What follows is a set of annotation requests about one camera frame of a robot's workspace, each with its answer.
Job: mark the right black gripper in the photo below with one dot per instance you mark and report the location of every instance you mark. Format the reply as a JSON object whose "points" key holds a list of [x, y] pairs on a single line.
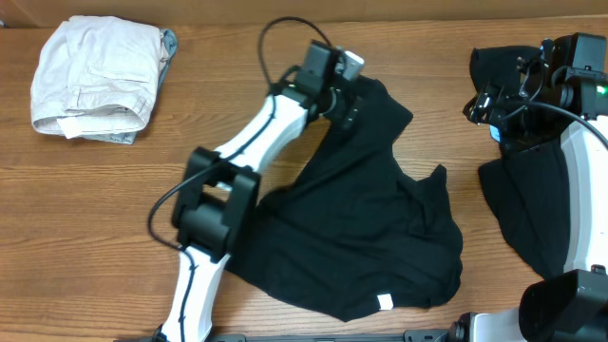
{"points": [[483, 105]]}

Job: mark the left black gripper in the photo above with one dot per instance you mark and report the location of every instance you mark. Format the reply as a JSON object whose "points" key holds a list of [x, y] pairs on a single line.
{"points": [[351, 112]]}

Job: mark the black t-shirt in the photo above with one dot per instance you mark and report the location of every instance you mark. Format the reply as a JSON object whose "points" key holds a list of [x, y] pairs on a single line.
{"points": [[353, 230]]}

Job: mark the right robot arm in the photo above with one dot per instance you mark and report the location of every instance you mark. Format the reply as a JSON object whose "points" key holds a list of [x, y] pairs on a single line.
{"points": [[546, 107]]}

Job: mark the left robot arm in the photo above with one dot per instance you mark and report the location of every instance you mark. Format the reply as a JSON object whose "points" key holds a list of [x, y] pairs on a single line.
{"points": [[217, 198]]}

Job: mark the black clothes pile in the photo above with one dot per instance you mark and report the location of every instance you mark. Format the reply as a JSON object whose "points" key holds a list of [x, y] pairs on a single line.
{"points": [[528, 190]]}

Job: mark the light blue item under pile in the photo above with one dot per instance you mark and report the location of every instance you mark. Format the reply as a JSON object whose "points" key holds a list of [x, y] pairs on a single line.
{"points": [[495, 133]]}

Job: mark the folded light blue garment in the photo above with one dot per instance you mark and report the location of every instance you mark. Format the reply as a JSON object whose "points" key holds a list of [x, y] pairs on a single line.
{"points": [[169, 46]]}

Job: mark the folded beige shorts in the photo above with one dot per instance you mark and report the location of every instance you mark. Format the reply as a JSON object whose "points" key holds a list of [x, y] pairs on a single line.
{"points": [[96, 75]]}

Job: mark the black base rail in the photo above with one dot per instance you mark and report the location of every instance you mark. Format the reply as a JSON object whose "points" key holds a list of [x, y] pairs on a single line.
{"points": [[323, 337]]}

